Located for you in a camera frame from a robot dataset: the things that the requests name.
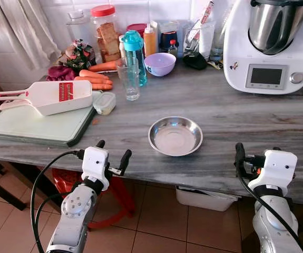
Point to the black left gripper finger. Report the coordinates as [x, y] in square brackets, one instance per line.
[125, 159]
[100, 144]

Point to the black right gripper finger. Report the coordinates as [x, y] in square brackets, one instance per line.
[276, 149]
[239, 157]

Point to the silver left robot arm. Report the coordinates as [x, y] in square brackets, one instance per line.
[77, 208]

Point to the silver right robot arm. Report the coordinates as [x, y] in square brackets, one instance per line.
[271, 221]

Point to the red plastic stool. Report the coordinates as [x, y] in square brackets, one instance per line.
[120, 197]

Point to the small clear plastic food box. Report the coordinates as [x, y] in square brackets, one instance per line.
[105, 103]

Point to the white plastic tub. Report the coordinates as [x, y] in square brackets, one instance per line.
[204, 199]

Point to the round stainless steel plate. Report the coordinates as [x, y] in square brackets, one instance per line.
[175, 137]

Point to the orange carrot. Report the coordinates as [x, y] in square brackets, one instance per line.
[104, 66]
[92, 74]
[96, 81]

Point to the clear drinking glass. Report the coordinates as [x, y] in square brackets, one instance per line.
[130, 87]

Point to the white mandoline slicer red blade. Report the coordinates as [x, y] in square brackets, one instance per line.
[46, 97]

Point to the pale green cutting board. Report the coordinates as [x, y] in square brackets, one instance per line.
[30, 126]

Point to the dark purple vegetable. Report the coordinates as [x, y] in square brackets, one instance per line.
[60, 73]

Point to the floral printed food bag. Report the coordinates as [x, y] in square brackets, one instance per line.
[77, 54]

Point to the small purple bowl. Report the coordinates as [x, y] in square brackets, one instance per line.
[159, 64]

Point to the white food processor steel bowl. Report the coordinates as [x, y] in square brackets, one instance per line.
[246, 52]

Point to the teal plastic water bottle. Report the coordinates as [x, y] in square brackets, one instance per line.
[134, 45]

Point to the small black pouch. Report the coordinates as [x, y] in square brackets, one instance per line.
[195, 61]

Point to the red lidded biscuit jar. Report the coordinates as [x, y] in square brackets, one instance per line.
[108, 37]

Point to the orange sauce squeeze bottle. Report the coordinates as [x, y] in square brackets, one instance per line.
[150, 42]

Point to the small red capped bottle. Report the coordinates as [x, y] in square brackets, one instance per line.
[173, 49]

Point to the clear plastic jug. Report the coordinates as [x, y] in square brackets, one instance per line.
[80, 26]

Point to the dark red lidded container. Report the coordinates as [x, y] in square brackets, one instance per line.
[136, 27]

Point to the dark blue cup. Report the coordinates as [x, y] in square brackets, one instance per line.
[168, 36]

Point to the clear clipped plastic bag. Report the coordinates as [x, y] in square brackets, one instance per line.
[201, 34]

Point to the grey hanging cloth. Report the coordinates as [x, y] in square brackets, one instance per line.
[25, 29]

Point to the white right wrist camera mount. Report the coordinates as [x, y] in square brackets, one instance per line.
[277, 167]

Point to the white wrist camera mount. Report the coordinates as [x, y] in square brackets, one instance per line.
[277, 167]
[95, 162]

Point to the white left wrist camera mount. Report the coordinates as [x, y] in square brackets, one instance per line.
[95, 162]

